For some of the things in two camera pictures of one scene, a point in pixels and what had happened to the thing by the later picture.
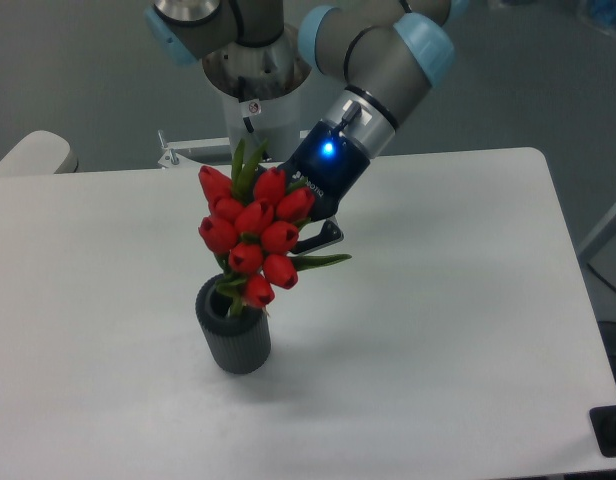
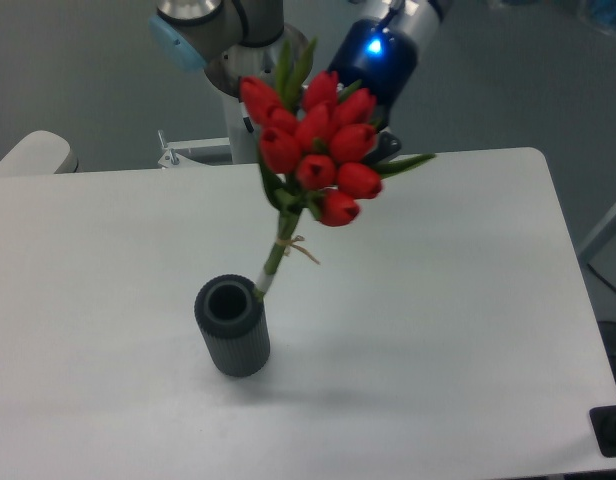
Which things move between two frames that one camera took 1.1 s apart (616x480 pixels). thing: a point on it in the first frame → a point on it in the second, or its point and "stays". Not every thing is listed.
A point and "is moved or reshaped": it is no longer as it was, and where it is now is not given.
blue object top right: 610,12 stays
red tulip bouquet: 252,230 is moved or reshaped
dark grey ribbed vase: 239,343 stays
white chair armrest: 41,152 stays
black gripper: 328,163 → 381,56
